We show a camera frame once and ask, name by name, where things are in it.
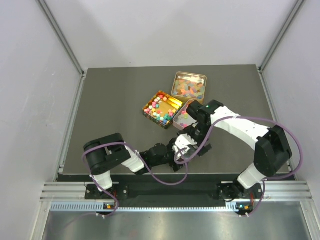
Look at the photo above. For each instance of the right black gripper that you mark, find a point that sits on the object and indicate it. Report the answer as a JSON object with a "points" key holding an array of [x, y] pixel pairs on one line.
{"points": [[189, 131]]}

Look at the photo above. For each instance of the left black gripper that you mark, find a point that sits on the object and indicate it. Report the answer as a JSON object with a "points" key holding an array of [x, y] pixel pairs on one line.
{"points": [[173, 155]]}

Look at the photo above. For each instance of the gold tin of star candies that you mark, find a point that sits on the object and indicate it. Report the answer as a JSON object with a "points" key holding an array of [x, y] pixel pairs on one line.
{"points": [[162, 108]]}

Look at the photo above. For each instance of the gold tin of pastel gummies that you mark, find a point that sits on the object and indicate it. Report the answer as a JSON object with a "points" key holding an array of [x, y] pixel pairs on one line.
{"points": [[189, 86]]}

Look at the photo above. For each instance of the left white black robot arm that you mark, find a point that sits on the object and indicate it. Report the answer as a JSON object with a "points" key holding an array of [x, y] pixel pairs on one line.
{"points": [[104, 154]]}

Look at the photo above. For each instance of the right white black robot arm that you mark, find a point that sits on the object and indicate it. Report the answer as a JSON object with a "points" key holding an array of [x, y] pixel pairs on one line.
{"points": [[270, 144]]}

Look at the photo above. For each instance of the pink tin of bright gummies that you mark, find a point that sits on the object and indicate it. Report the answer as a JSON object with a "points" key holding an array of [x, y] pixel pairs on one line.
{"points": [[182, 119]]}

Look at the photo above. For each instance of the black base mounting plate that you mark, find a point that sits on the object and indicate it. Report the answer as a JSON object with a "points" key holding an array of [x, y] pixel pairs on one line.
{"points": [[213, 190]]}

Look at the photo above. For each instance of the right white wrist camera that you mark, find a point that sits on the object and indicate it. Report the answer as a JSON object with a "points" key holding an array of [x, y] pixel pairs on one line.
{"points": [[183, 143]]}

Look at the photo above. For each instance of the aluminium front rail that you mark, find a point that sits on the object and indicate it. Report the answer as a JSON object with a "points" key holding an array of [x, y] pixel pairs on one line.
{"points": [[75, 197]]}

